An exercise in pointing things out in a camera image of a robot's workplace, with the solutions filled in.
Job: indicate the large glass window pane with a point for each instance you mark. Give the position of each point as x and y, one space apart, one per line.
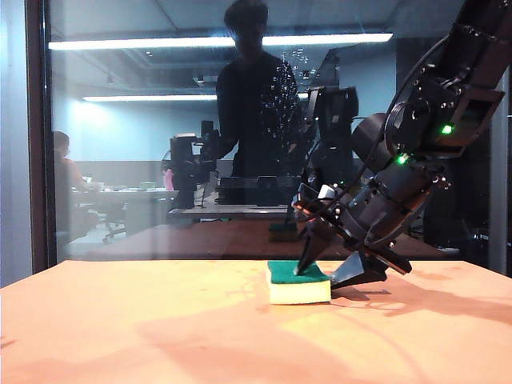
160 120

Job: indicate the dark brown window frame post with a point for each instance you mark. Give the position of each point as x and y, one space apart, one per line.
37 140

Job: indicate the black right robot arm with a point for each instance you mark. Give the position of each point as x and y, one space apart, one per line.
476 60

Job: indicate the green and yellow sponge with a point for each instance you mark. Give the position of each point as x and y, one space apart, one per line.
292 290

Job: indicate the grey window frame post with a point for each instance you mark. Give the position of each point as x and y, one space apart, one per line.
500 200

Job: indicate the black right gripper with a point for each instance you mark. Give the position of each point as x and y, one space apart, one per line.
392 200

